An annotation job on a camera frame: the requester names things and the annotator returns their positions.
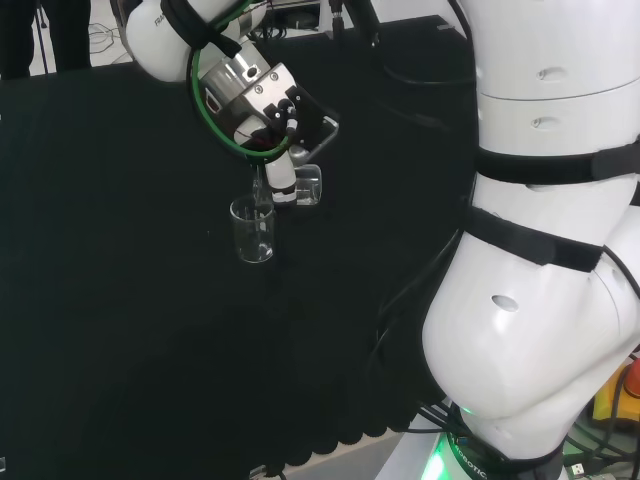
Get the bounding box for small clear glass beaker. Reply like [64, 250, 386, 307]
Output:
[252, 163, 324, 209]

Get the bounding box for tall clear glass beaker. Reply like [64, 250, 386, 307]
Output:
[228, 195, 277, 265]

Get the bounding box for black bench cloth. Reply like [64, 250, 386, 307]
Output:
[0, 29, 484, 480]

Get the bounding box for person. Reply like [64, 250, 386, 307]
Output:
[0, 0, 93, 81]

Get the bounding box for yellow stop button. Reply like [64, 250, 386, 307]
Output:
[592, 352, 640, 432]

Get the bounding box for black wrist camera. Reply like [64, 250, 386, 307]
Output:
[291, 87, 341, 157]

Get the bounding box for green cable on arm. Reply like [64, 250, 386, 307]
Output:
[185, 0, 301, 162]

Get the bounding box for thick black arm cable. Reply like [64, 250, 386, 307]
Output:
[327, 0, 481, 134]

